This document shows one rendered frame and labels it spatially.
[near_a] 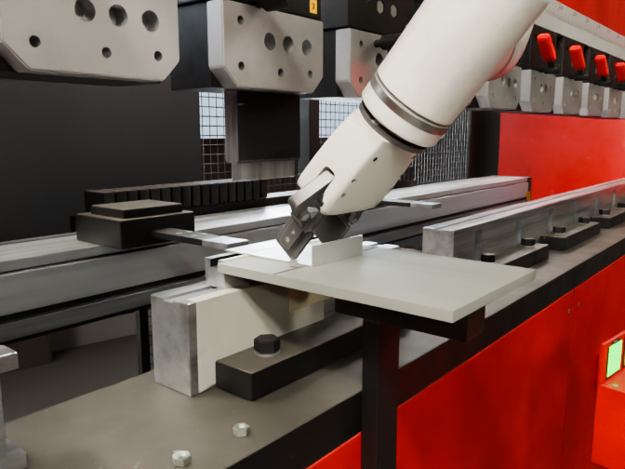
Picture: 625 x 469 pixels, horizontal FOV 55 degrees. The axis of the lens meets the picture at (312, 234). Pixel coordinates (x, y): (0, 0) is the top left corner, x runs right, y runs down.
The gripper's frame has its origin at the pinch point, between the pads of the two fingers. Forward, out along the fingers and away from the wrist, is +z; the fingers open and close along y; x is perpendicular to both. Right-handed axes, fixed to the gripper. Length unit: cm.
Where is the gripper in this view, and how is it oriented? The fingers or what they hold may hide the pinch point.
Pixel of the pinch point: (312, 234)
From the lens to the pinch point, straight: 63.9
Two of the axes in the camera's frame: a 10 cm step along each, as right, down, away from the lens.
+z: -5.0, 6.8, 5.4
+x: 5.9, 7.2, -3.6
